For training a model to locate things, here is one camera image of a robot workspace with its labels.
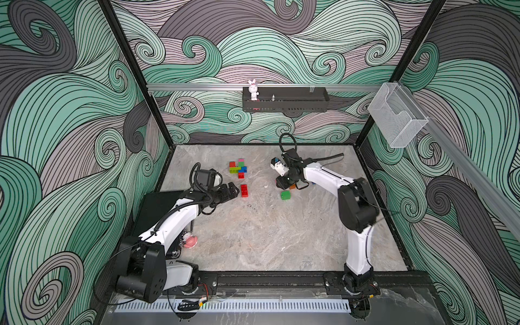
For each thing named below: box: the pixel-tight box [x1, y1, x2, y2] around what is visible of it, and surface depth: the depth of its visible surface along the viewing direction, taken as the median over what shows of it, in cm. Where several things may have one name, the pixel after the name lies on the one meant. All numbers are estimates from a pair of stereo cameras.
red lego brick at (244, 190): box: [240, 184, 249, 198], surface depth 102 cm
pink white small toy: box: [182, 231, 199, 249], surface depth 83 cm
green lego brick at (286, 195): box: [280, 190, 292, 201], surface depth 100 cm
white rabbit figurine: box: [247, 79, 260, 101], surface depth 92 cm
